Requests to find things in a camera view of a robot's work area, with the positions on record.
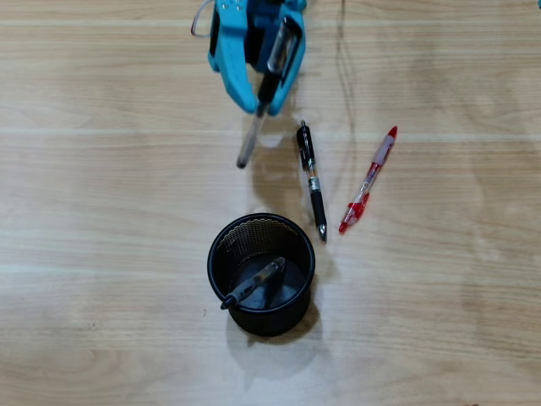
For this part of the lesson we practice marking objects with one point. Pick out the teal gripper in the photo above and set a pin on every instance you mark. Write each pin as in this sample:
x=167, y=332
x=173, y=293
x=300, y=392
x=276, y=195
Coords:
x=233, y=63

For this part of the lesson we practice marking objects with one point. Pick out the clear stick pen black cap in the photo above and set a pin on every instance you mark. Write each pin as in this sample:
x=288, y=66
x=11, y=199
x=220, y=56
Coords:
x=249, y=139

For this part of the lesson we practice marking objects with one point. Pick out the black retractable pen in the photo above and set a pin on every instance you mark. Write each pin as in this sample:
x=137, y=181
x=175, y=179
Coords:
x=305, y=144

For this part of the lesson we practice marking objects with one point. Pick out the red retractable pen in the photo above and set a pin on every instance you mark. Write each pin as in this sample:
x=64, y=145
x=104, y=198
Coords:
x=372, y=169

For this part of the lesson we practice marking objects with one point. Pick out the clear pen with grey grip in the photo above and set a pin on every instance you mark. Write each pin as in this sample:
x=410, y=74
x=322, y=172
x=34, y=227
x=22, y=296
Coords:
x=253, y=283

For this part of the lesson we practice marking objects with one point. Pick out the black mesh pen holder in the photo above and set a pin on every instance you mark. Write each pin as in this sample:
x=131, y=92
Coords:
x=291, y=313

